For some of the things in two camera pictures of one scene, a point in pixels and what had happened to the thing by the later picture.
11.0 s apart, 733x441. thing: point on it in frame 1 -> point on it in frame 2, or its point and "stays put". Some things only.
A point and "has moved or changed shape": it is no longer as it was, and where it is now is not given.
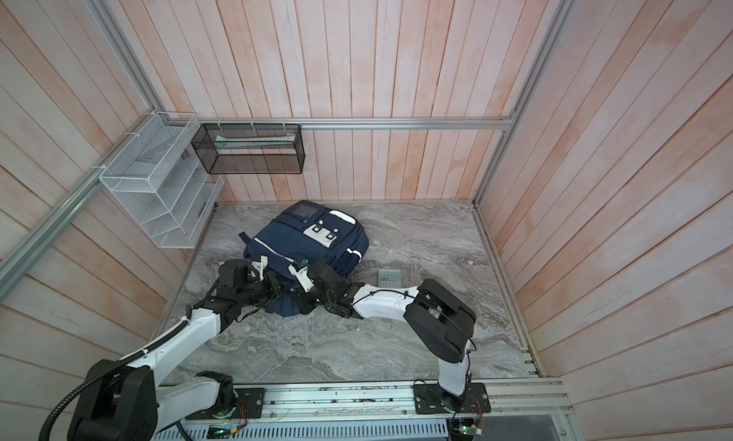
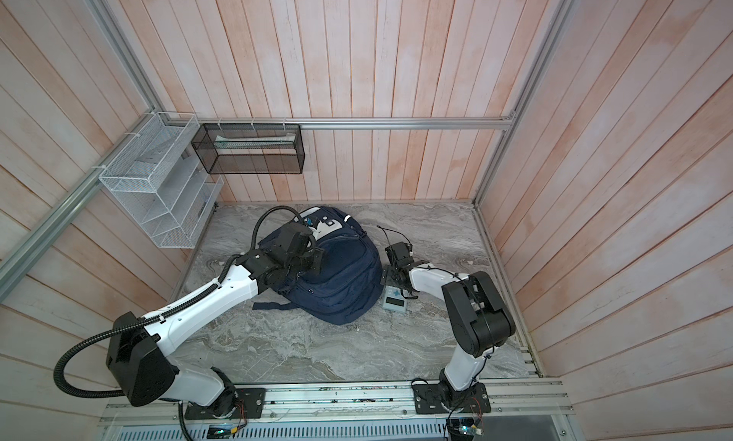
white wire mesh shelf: (157, 176) stays put
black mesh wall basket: (251, 148) stays put
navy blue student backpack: (311, 234) has moved or changed shape
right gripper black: (308, 304) -> (387, 275)
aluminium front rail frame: (521, 410) stays put
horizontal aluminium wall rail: (488, 122) stays put
